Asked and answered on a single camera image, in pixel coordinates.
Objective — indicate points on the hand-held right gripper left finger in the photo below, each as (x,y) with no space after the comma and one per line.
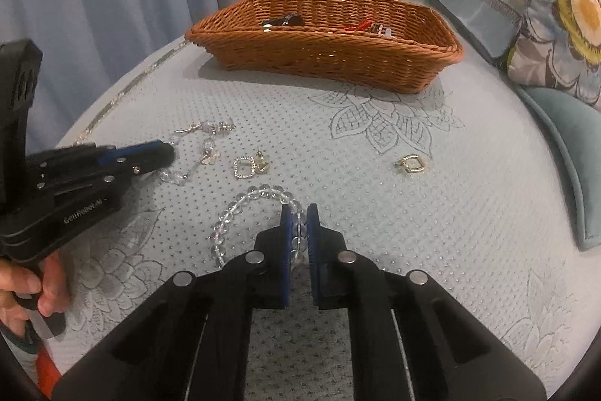
(285,241)

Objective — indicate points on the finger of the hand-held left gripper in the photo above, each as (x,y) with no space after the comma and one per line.
(155,156)
(70,154)

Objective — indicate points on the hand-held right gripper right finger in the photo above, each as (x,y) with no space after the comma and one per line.
(313,241)

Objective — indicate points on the brown wicker basket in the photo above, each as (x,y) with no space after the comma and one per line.
(328,58)

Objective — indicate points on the black wrist watch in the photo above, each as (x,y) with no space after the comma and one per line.
(291,20)

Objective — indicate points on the silver hair clip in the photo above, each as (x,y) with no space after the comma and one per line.
(376,28)

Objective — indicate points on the person's left hand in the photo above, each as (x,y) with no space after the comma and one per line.
(54,283)

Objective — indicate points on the small gold earring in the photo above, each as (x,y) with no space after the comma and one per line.
(264,166)

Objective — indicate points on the square rhinestone earring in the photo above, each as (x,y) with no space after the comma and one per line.
(236,168)

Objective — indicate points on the gold square hoop earring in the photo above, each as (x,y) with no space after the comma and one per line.
(404,166)

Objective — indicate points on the plain teal pillow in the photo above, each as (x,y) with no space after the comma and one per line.
(573,138)

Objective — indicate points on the striped blue cushion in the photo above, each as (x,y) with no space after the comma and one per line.
(479,6)

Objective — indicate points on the large flower print pillow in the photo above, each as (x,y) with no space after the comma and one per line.
(563,6)

